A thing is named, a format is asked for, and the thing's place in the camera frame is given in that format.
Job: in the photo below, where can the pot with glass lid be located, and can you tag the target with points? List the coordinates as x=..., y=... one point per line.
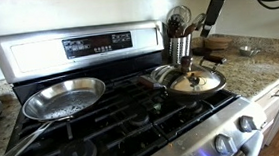
x=196, y=80

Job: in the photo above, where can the silver stove knob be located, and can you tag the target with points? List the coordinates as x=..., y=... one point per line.
x=224, y=144
x=246, y=123

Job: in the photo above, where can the wooden coaster stack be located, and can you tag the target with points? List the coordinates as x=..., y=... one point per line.
x=218, y=42

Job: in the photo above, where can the black slotted spatula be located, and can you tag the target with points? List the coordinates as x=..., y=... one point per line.
x=174, y=25

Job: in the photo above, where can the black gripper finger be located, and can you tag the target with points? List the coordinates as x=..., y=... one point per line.
x=212, y=15

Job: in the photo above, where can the silver frying pan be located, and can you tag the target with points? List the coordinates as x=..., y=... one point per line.
x=64, y=97

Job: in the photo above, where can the perforated steel utensil holder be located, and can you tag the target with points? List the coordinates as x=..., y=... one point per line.
x=179, y=49

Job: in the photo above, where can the white kitchen cabinet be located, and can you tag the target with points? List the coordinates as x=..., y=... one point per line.
x=275, y=104

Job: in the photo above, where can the stainless steel pot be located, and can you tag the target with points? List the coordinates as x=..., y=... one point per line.
x=181, y=94

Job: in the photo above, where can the wooden spoon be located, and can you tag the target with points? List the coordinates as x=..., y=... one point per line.
x=190, y=30

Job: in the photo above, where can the small metal bowl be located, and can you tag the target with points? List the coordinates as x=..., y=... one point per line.
x=249, y=50

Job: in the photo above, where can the stainless steel gas stove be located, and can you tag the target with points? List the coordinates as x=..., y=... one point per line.
x=87, y=48

